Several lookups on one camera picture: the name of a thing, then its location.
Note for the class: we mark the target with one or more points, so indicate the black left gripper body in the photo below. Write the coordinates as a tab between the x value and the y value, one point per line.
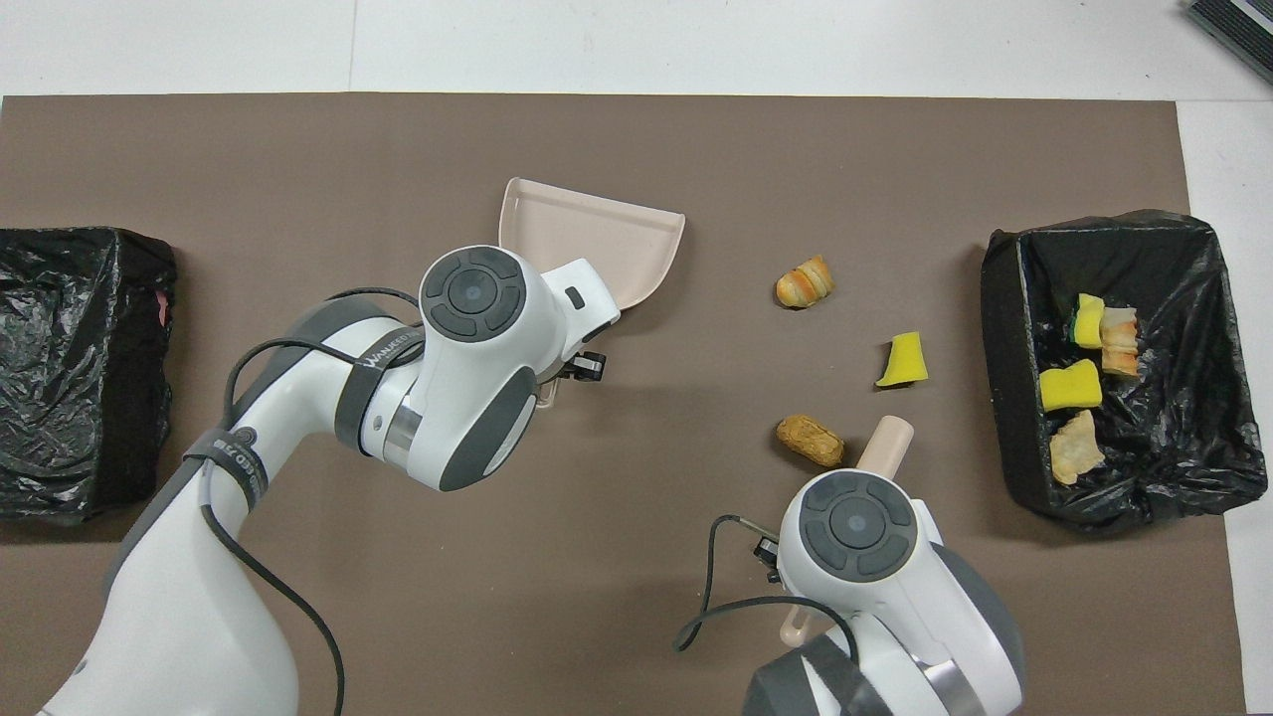
585	366

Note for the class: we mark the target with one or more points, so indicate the notched yellow sponge piece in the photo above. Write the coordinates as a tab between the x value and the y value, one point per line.
1071	388

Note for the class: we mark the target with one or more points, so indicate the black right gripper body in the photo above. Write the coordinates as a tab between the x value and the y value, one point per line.
767	559

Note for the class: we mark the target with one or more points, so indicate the black ribbed panel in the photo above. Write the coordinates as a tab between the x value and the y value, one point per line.
1238	25

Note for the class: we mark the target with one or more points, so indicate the black bag lined bin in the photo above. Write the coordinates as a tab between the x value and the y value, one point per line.
1183	447

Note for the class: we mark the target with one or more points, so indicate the pale torn bread piece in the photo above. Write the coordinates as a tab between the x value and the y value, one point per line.
1076	449

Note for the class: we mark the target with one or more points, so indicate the crusty torn bread piece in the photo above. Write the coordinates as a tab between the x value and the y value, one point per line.
1121	346

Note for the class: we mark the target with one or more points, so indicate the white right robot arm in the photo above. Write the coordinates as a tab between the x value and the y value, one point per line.
865	557

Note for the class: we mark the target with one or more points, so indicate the yellow sponge green backing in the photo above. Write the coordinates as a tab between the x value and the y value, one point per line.
1090	320

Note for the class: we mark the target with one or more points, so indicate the beige hand brush black bristles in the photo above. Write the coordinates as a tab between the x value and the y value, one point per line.
885	446

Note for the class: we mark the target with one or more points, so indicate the striped croissant piece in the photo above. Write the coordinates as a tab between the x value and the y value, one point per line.
804	283

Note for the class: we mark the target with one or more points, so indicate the black lined bin pink mark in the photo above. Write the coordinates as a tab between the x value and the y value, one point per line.
70	368

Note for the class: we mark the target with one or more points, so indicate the beige plastic dustpan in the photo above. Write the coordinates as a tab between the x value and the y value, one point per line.
597	234

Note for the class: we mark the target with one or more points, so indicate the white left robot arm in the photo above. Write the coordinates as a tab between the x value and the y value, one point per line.
467	368

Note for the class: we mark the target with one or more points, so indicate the brown table mat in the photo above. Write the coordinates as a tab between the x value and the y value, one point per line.
597	129

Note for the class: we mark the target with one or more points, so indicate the small yellow sponge piece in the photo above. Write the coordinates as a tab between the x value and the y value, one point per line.
903	363

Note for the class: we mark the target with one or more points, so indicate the brown oval bread roll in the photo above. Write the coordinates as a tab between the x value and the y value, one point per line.
811	441

